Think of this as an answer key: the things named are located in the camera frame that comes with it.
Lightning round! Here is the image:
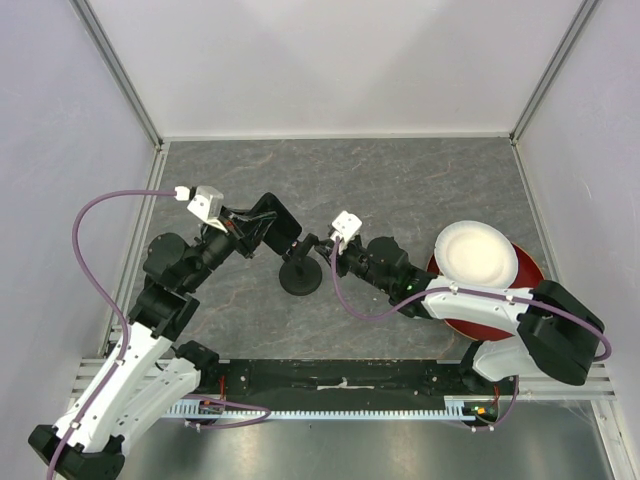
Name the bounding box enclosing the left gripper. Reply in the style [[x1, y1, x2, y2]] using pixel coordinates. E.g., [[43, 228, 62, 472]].
[[181, 205, 277, 292]]

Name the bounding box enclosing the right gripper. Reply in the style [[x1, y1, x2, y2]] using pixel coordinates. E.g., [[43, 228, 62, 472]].
[[314, 236, 393, 295]]

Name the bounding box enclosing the black smartphone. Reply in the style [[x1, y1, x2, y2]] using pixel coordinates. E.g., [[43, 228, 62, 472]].
[[256, 192, 302, 256]]

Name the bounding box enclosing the black phone stand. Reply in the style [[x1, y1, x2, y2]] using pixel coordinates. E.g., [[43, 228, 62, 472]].
[[279, 240, 323, 296]]

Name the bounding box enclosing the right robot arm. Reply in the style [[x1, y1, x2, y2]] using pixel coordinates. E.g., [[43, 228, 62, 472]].
[[314, 234, 612, 394]]

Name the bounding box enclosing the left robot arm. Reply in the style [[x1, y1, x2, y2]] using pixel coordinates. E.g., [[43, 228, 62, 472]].
[[29, 194, 282, 479]]

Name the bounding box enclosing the white paper plate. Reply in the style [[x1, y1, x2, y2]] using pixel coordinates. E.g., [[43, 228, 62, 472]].
[[434, 220, 518, 288]]

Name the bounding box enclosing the red round tray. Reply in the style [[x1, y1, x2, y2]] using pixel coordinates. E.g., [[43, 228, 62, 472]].
[[440, 243, 545, 341]]

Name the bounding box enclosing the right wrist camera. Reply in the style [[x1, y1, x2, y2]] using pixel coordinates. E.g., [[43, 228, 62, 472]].
[[329, 210, 362, 253]]

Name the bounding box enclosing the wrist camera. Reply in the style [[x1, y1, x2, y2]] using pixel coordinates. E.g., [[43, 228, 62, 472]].
[[329, 210, 362, 253], [174, 186, 224, 226]]

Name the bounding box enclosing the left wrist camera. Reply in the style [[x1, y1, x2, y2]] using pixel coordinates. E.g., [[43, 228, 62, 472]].
[[174, 186, 224, 226]]

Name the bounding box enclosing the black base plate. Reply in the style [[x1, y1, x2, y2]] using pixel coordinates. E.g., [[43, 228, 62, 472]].
[[196, 359, 514, 410]]

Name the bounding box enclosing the slotted cable duct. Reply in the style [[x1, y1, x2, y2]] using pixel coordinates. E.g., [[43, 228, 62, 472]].
[[162, 397, 499, 421]]

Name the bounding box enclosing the left aluminium frame post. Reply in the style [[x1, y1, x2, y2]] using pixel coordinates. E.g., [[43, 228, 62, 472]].
[[69, 0, 164, 150]]

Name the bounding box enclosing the aluminium frame post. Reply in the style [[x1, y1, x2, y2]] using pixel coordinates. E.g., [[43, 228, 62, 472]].
[[509, 0, 601, 147], [69, 0, 164, 150]]

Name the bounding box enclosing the right aluminium frame post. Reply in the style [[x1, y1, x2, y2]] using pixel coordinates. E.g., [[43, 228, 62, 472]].
[[509, 0, 601, 147]]

